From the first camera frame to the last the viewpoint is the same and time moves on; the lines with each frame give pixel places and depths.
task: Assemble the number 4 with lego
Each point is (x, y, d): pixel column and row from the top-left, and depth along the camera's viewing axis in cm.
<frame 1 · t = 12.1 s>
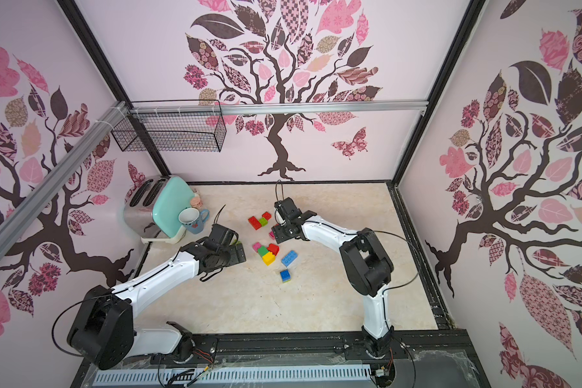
left hand: (232, 261, 87), fingers open
right hand: (282, 228, 94), fingers open
mint green toaster: (152, 208, 90), point 19 cm above the table
blue floral mug: (193, 219, 97), point 10 cm above the table
pink patterned small jar: (196, 202, 102), point 10 cm above the table
red long lego brick: (255, 222, 106), point 2 cm above the table
red small lego brick: (267, 216, 109), on the table
lime green small lego brick: (263, 221, 106), point 2 cm above the table
pink lego brick: (257, 246, 98), point 2 cm above the table
green lego brick: (263, 250, 96), point 2 cm above the table
red lego brick: (273, 248, 97), point 2 cm above the table
yellow lego brick: (268, 258, 94), point 3 cm above the table
blue long lego brick: (289, 258, 94), point 2 cm above the table
blue small lego brick: (285, 276, 89), point 3 cm above the table

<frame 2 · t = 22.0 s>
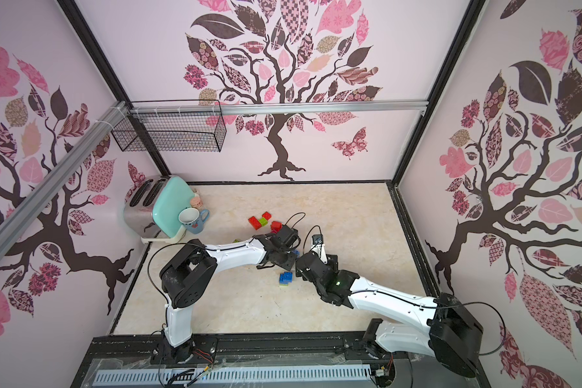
left hand: (287, 263, 93), fingers open
right hand: (309, 256, 82), fingers open
blue long lego brick: (285, 277, 85), point 6 cm above the table
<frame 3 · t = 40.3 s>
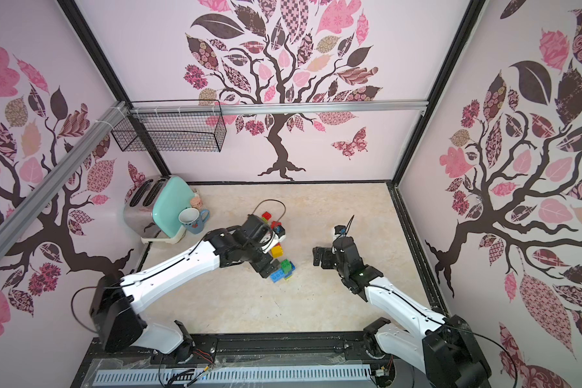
left hand: (265, 260, 79), fingers open
right hand: (323, 247, 85), fingers open
blue long lego brick: (281, 276, 86), point 6 cm above the table
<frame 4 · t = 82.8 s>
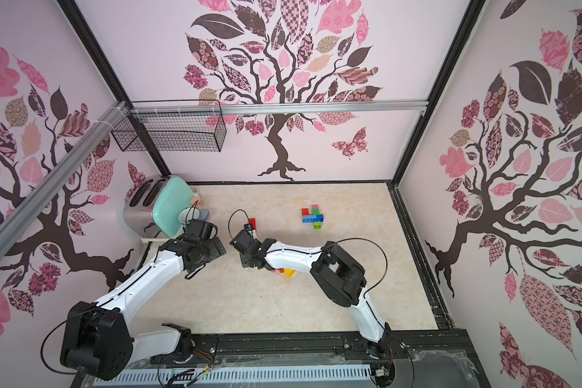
left hand: (211, 258, 86), fingers open
right hand: (247, 252, 90), fingers open
blue long lego brick: (312, 218, 105), point 3 cm above the table
green lego brick: (315, 212, 109), point 2 cm above the table
red square lego brick: (305, 212, 109), point 2 cm above the table
lime green lego brick: (317, 225, 104), point 2 cm above the table
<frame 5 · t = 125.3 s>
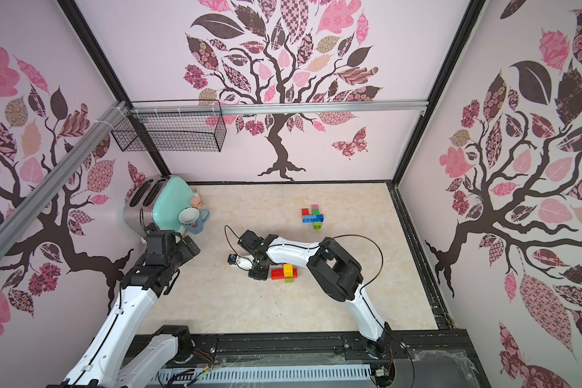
left hand: (183, 253, 80), fingers open
right hand: (254, 267, 92), fingers open
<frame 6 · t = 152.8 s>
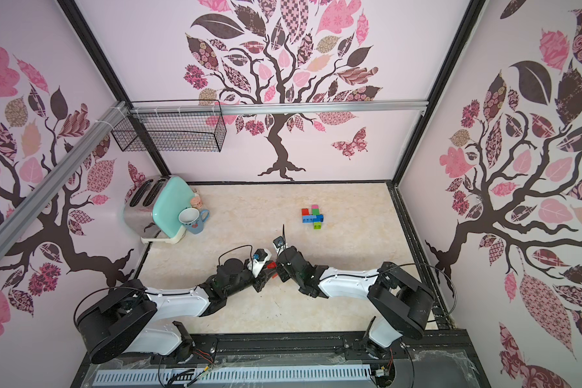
left hand: (273, 270, 85), fingers open
right hand: (279, 258, 87), fingers open
